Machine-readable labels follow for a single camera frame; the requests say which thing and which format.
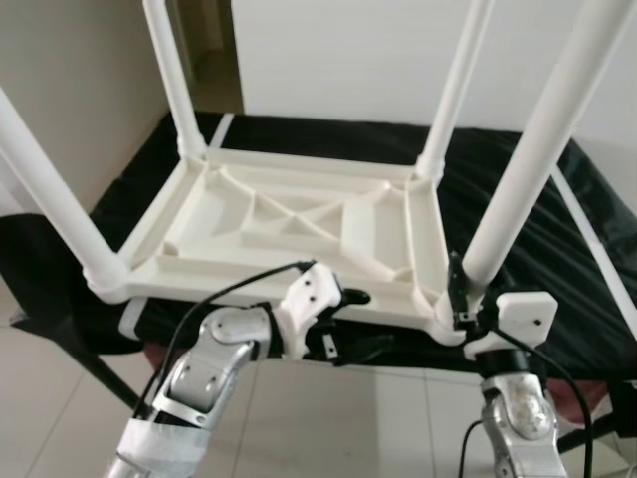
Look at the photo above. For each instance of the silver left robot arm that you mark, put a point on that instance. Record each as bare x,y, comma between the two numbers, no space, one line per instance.
214,358

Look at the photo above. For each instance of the pink soft object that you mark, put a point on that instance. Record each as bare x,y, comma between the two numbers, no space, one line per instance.
582,396
157,360

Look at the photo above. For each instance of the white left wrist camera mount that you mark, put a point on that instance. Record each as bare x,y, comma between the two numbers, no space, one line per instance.
309,294

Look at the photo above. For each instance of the white plastic table top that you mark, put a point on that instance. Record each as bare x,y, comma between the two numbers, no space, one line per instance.
289,234

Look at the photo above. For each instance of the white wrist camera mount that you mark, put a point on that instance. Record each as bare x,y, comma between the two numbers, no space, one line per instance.
309,294
523,314

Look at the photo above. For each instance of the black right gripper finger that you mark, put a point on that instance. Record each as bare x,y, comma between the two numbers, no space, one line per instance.
457,274

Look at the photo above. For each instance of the black table cloth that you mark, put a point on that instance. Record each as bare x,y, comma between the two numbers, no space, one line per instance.
328,134

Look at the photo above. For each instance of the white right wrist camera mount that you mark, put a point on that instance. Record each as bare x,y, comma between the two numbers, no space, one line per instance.
523,314

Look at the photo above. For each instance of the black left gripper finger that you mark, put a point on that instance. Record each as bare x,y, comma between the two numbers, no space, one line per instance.
354,296
368,349

